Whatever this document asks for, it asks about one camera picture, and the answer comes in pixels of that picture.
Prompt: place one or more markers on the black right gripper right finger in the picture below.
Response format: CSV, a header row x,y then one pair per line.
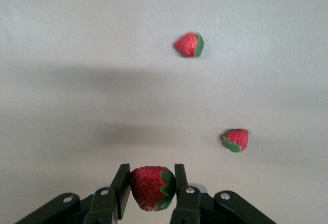
x,y
183,201

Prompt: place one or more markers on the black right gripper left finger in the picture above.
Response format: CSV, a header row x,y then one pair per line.
x,y
120,190

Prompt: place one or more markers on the red plastic strawberry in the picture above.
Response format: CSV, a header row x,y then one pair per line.
x,y
239,138
187,45
147,185

